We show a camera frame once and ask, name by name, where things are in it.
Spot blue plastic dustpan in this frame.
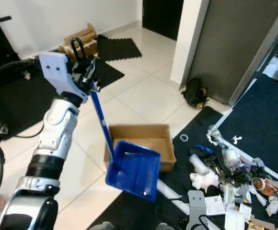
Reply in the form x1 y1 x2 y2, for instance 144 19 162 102
70 37 161 203

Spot black foam floor mat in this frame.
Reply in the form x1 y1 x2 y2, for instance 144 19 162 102
0 60 125 137
95 34 142 62

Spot flattened brown cardboard pieces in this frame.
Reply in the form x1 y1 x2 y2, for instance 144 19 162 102
60 23 97 53

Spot open brown cardboard box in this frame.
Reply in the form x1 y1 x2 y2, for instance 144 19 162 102
104 125 175 174

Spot black backpack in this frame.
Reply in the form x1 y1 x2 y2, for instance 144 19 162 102
181 78 209 108

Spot black carpet mat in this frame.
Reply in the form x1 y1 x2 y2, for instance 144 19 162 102
86 182 187 230
158 106 278 230

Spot blue plastic scrap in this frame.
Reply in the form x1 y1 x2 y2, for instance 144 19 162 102
194 145 215 156

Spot clear crumpled plastic bag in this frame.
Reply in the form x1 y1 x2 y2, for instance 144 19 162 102
208 127 226 147

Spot clear plastic cup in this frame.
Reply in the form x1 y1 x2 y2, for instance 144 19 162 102
189 156 210 174

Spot tall grey cabinet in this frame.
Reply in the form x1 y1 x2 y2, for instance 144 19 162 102
189 0 278 106

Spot robot left leg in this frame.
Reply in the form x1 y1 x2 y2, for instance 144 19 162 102
101 221 123 230

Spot white crumpled tissue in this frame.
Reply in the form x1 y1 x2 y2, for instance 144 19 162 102
190 171 220 191

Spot white crumpled plastic cup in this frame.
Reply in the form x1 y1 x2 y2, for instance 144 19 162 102
224 148 240 166

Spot dark carpet with tape border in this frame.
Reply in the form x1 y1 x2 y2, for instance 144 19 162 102
216 74 278 173

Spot white paper card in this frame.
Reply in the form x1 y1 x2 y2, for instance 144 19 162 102
205 195 226 216

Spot orange paper cup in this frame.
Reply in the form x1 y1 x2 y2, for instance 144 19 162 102
253 177 271 192

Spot white envelope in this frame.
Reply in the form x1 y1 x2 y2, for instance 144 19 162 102
225 211 247 230

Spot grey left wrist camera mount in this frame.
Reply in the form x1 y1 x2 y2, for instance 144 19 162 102
38 52 87 99

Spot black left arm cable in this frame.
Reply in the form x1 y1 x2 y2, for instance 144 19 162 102
0 57 44 207

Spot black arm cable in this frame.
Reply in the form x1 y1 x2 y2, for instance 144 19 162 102
156 194 231 230
0 57 44 207

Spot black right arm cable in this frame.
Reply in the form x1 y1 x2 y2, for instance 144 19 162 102
156 194 231 230

